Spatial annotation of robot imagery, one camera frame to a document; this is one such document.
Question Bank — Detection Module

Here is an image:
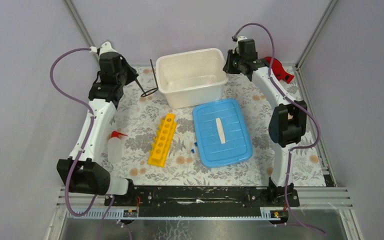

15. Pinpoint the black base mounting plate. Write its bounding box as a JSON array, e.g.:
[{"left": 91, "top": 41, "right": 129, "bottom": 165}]
[{"left": 104, "top": 185, "right": 300, "bottom": 217}]

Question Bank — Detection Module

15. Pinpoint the aluminium frame rail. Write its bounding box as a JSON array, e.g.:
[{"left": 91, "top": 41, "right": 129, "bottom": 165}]
[{"left": 295, "top": 187, "right": 354, "bottom": 210}]

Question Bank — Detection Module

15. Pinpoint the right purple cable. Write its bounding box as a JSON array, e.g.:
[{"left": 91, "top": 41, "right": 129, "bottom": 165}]
[{"left": 233, "top": 23, "right": 327, "bottom": 237}]

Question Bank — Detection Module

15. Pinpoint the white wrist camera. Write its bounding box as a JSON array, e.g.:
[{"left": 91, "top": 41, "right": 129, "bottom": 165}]
[
  {"left": 89, "top": 41, "right": 117, "bottom": 56},
  {"left": 232, "top": 35, "right": 247, "bottom": 42}
]

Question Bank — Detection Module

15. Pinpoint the blue plastic bin lid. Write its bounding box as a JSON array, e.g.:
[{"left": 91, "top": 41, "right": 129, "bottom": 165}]
[{"left": 192, "top": 98, "right": 253, "bottom": 168}]

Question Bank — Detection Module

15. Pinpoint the yellow test tube rack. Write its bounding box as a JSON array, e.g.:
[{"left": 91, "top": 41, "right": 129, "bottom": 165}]
[{"left": 147, "top": 113, "right": 177, "bottom": 168}]

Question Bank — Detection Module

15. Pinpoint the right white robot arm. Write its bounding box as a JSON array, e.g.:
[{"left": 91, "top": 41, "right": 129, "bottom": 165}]
[{"left": 223, "top": 36, "right": 307, "bottom": 206}]

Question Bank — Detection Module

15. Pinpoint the red capped wash bottle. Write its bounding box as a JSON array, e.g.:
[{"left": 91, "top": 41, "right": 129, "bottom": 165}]
[{"left": 107, "top": 131, "right": 127, "bottom": 164}]

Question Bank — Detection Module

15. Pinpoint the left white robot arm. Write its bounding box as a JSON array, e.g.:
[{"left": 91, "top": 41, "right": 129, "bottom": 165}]
[{"left": 56, "top": 51, "right": 138, "bottom": 206}]

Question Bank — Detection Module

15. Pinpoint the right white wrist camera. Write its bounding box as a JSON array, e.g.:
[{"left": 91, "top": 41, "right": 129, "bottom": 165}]
[{"left": 232, "top": 35, "right": 247, "bottom": 42}]

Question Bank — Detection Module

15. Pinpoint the red cloth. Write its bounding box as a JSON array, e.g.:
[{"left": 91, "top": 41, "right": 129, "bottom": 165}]
[{"left": 271, "top": 58, "right": 295, "bottom": 84}]

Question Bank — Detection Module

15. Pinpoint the black wire tripod stand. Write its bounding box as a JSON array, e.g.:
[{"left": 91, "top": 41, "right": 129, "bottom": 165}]
[{"left": 135, "top": 58, "right": 159, "bottom": 98}]

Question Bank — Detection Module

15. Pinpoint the white plastic storage bin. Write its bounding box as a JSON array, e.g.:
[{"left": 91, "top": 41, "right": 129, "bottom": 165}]
[{"left": 156, "top": 48, "right": 228, "bottom": 109}]

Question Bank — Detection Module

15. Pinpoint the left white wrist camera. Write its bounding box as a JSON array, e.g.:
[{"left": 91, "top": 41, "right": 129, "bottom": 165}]
[{"left": 89, "top": 41, "right": 117, "bottom": 56}]

